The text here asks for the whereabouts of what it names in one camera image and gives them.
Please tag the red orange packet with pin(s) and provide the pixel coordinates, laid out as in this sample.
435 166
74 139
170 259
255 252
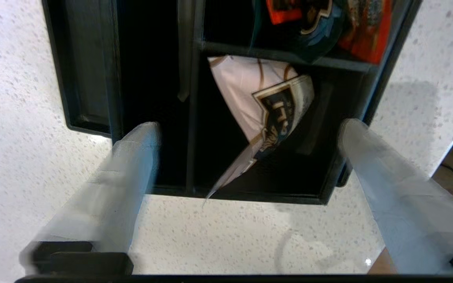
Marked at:
368 31

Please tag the black divided organizer box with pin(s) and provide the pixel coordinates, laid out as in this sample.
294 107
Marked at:
151 78

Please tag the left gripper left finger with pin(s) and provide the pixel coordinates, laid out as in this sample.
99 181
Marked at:
112 196

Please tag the black serving tray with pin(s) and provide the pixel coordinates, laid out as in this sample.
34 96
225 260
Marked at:
85 59

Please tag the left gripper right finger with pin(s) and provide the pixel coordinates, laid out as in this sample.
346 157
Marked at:
407 220

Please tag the dark green and red box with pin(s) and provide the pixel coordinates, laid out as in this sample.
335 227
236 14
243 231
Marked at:
313 35

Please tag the white tea bag packet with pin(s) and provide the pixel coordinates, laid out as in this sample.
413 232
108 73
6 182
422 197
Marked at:
250 90

